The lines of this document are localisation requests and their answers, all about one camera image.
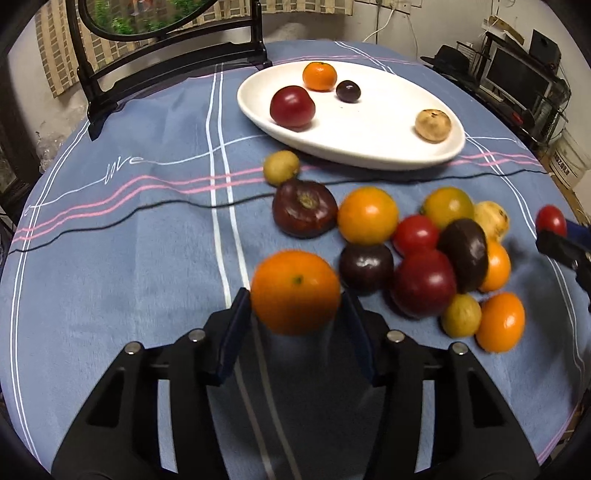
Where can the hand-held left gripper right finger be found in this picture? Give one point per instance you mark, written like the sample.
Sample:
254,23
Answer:
358,341

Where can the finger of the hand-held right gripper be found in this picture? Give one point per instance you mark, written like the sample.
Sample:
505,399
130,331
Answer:
561,249
579,230

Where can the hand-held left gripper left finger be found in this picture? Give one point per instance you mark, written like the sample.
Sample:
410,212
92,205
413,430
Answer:
235,332

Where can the orange tangerine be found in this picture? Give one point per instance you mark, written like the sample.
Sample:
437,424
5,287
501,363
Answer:
501,323
497,267
295,290
319,76

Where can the dark purple plum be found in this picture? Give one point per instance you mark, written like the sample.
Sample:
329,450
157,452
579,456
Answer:
365,268

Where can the tan longan fruit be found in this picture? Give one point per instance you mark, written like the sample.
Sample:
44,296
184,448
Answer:
494,219
432,125

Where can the green kiwi fruit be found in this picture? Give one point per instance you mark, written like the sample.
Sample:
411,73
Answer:
461,316

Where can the yellow-green tangerine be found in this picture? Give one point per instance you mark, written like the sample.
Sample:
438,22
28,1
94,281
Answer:
448,206

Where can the yellow-orange tangerine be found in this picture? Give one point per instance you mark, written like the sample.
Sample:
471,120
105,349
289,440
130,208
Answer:
368,214

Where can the green-yellow tomato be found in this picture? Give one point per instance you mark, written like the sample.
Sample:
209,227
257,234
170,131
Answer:
280,167

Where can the white oval plate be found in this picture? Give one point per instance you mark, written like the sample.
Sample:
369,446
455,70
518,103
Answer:
369,124

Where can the white plastic bucket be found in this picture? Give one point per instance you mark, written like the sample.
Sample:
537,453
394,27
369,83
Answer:
570,157

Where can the blue striped tablecloth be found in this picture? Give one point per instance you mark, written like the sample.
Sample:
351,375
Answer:
138,277

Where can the black metal rack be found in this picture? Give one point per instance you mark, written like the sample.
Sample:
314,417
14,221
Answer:
561,101

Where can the computer monitor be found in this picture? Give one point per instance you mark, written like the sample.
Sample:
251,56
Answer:
517,76

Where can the black speaker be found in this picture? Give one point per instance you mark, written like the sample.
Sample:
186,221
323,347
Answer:
545,46

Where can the black hat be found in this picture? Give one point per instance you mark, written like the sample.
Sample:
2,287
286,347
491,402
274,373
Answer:
449,60

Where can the clear plastic bags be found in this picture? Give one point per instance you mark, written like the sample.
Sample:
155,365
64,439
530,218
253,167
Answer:
48,150

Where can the dark wooden cabinet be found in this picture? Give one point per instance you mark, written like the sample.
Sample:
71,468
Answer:
16,152

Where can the beige plaid curtain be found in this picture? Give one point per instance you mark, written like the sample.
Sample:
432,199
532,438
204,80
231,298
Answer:
60,50

